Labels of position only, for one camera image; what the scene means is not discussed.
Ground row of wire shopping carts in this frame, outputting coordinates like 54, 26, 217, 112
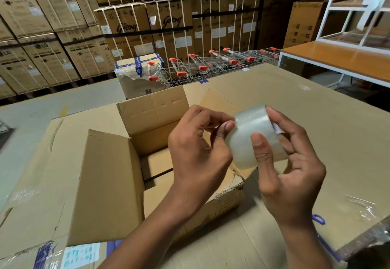
147, 47, 281, 89

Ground clear tape roll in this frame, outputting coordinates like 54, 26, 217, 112
225, 104, 288, 170

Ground person's left forearm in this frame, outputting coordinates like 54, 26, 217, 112
97, 192, 211, 269

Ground person's left hand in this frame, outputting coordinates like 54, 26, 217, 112
168, 104, 237, 217

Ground white handwritten label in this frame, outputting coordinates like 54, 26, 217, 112
60, 242, 101, 269

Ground stack of tall strapped cartons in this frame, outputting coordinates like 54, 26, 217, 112
87, 0, 266, 65

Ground stack of plain brown cartons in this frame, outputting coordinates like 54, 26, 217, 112
265, 0, 390, 50

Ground person's right hand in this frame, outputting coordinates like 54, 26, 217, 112
250, 106, 327, 227

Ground plastic taped carton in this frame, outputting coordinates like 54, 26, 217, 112
114, 53, 167, 99

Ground white metal shelf rack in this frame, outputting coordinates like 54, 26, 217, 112
315, 0, 390, 56

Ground brown cardboard box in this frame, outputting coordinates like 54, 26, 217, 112
67, 85, 256, 247

